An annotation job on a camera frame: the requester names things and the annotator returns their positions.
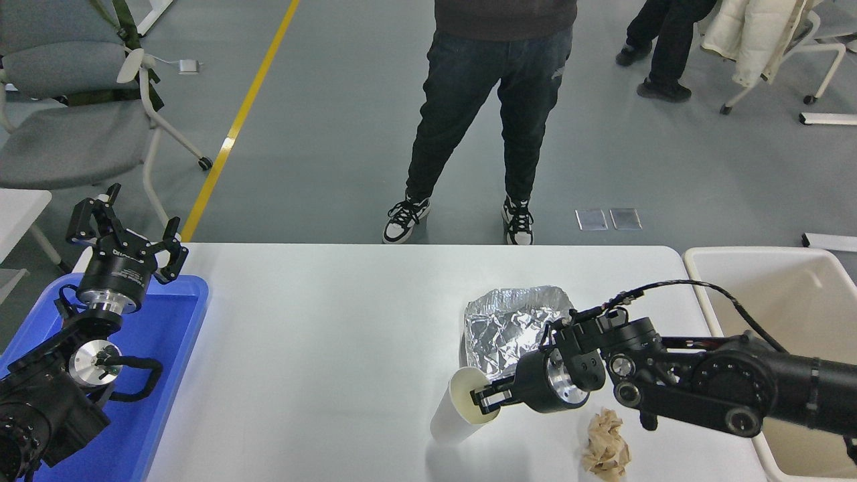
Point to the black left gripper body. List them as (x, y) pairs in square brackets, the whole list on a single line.
[(118, 272)]

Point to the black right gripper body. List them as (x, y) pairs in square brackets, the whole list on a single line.
[(532, 381)]

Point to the silver foil tray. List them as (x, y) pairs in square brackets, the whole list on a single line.
[(495, 328)]

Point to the cream paper cup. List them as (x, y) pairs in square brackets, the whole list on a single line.
[(448, 415)]

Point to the tan paper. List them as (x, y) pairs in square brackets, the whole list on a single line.
[(606, 445)]

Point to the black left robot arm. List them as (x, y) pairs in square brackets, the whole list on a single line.
[(47, 402)]

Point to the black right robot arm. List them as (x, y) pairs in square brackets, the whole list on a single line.
[(736, 388)]

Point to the small white side table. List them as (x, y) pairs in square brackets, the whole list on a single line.
[(20, 214)]

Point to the grey office chair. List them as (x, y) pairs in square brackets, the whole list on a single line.
[(67, 140)]

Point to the blue plastic tray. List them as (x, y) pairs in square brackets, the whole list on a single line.
[(167, 348)]

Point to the silver floor plate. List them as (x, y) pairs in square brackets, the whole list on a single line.
[(626, 219), (592, 220)]

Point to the white power adapter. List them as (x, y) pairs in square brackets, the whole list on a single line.
[(189, 65)]

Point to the white desk leg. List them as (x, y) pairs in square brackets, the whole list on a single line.
[(157, 10)]

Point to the large pale plastic bin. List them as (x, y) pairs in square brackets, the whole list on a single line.
[(790, 294)]

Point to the person with black-white shoes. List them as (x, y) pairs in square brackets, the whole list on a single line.
[(462, 80)]

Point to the white floor bar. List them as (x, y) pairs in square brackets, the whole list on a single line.
[(830, 119), (830, 242)]

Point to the person with black shoes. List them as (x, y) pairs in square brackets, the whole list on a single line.
[(669, 40)]

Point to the cream padded coat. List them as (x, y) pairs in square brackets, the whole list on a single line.
[(750, 33)]

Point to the white frame chair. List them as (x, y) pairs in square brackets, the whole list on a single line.
[(837, 17)]

